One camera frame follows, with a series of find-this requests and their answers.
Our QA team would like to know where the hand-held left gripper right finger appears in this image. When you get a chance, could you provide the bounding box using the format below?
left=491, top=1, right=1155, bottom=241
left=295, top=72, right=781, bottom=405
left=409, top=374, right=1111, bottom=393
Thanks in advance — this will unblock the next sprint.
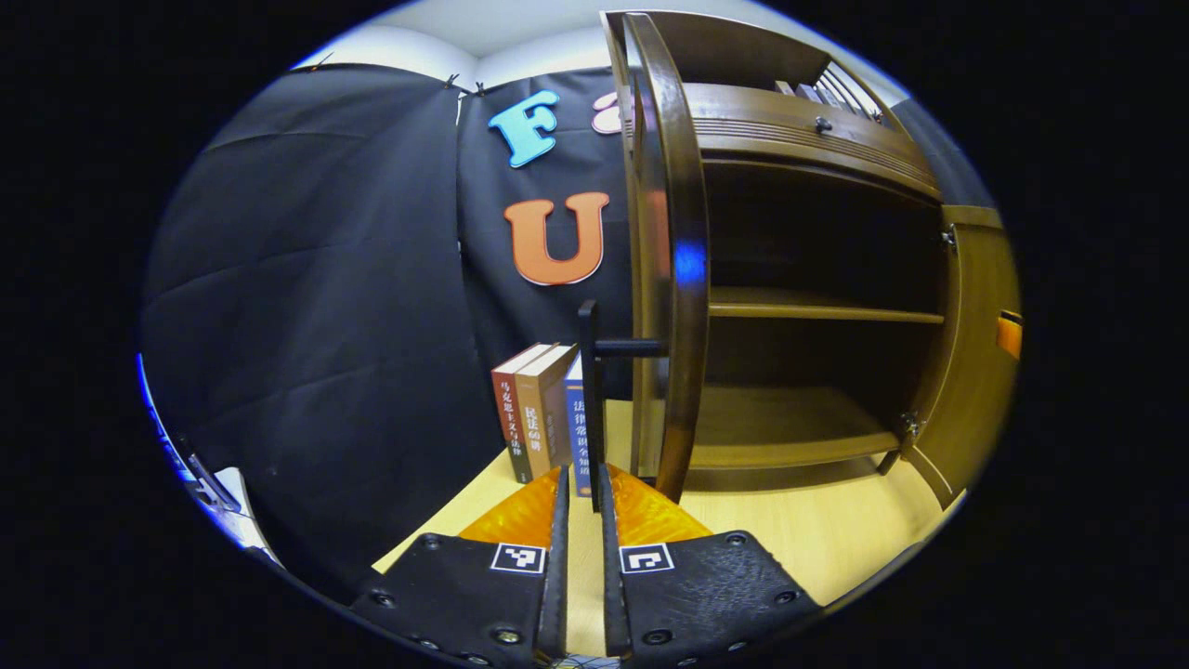
left=596, top=462, right=825, bottom=668

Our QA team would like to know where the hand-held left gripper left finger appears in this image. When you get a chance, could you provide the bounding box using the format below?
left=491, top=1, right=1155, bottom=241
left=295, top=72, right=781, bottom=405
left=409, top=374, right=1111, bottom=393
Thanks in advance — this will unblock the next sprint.
left=349, top=465, right=571, bottom=668

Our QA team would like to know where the black door handle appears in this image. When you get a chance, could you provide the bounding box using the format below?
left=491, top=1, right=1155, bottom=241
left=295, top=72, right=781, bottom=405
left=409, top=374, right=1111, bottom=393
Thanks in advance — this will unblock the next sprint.
left=578, top=299, right=670, bottom=512

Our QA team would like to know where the wooden double-door shoe cabinet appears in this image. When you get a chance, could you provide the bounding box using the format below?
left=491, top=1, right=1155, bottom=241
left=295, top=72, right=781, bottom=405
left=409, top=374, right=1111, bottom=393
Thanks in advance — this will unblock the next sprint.
left=602, top=9, right=1023, bottom=512

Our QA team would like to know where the wooden cabinet door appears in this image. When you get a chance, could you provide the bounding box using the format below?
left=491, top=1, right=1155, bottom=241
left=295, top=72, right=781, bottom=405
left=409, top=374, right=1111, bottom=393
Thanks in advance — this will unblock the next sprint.
left=906, top=204, right=1023, bottom=512
left=621, top=11, right=712, bottom=503

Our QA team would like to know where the cabinet inner shelf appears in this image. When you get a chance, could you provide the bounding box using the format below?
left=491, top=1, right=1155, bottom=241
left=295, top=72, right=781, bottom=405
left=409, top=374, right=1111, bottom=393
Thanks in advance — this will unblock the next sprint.
left=708, top=286, right=946, bottom=324

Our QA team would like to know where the wooden cabinet drawer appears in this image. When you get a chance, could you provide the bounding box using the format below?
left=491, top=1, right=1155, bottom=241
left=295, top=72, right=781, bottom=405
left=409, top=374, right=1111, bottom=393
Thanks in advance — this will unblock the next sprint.
left=683, top=82, right=939, bottom=187

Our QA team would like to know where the blue and white book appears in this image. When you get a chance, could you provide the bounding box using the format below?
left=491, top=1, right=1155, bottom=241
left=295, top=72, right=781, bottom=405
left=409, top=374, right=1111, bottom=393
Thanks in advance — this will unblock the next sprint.
left=563, top=353, right=597, bottom=499

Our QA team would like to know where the red spine book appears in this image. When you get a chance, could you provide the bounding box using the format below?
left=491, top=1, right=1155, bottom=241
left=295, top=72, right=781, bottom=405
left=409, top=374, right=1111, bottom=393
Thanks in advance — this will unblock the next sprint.
left=490, top=342, right=554, bottom=485

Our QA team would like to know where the tan spine book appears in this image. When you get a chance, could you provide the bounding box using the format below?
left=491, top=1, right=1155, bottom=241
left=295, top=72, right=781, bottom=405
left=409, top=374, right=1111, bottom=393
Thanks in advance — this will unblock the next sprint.
left=516, top=344, right=579, bottom=477

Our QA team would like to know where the white and blue object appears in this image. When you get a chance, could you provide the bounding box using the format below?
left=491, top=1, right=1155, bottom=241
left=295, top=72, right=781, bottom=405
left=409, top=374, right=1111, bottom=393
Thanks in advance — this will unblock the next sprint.
left=137, top=353, right=280, bottom=563

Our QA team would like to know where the black backdrop cloth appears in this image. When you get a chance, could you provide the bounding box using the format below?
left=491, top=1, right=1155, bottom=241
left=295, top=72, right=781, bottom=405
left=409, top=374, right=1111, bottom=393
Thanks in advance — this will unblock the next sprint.
left=139, top=63, right=986, bottom=605

